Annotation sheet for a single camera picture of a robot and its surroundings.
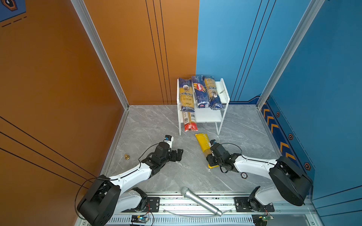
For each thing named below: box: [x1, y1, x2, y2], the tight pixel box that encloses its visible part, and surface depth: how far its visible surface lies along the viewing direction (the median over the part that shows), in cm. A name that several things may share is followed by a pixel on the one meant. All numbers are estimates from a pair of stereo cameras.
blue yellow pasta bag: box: [178, 77, 196, 113], surface depth 78 cm
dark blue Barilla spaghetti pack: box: [191, 75, 211, 109], surface depth 78 cm
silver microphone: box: [180, 186, 223, 217], surface depth 75 cm
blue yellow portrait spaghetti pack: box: [203, 75, 224, 111], surface depth 78 cm
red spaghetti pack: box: [182, 111, 199, 132], surface depth 87 cm
